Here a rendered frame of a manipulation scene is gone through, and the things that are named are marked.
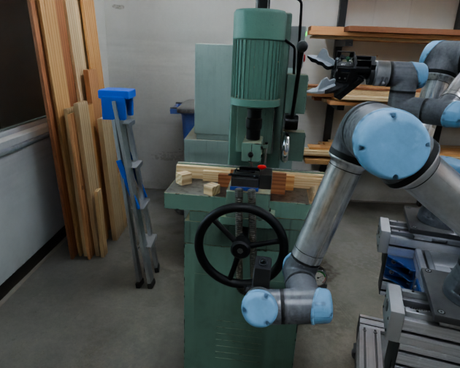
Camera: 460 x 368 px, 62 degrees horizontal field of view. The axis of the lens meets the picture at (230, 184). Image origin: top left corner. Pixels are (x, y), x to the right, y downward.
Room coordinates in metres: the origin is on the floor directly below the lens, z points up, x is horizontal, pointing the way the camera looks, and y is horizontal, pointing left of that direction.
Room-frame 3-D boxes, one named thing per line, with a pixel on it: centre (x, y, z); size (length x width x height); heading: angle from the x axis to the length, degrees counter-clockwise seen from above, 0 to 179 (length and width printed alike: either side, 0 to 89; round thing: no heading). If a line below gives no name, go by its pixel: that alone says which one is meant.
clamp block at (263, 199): (1.19, -0.07, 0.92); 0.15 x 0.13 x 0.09; 84
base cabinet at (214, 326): (1.50, -0.09, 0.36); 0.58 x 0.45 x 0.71; 174
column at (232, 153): (1.67, -0.11, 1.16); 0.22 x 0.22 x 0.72; 84
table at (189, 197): (1.28, -0.07, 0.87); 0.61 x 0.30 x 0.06; 84
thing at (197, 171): (1.40, -0.09, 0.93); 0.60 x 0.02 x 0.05; 84
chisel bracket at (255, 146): (1.40, -0.08, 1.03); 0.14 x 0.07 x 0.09; 174
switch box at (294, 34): (1.69, -0.25, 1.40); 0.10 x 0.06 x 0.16; 174
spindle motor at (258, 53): (1.38, -0.08, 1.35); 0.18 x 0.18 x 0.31
